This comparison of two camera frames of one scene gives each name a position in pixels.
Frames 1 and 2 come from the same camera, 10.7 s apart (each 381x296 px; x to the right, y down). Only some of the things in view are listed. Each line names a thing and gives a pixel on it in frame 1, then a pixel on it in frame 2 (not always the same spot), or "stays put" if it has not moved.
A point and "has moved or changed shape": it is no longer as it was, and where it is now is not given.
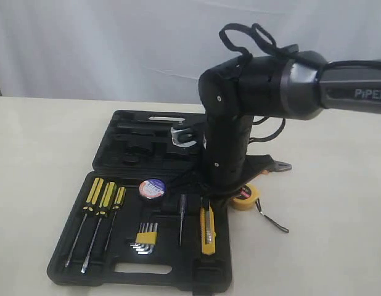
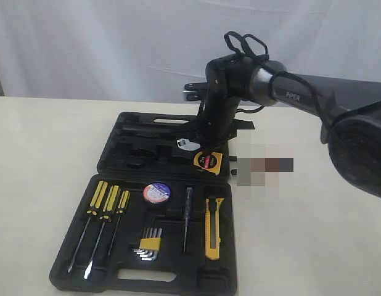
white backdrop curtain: (156, 51) stays put
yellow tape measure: (245, 198) has moved or changed shape
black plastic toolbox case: (143, 219) stays put
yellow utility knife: (207, 230) has moved or changed shape
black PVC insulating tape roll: (151, 188) has moved or changed shape
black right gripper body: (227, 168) to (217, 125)
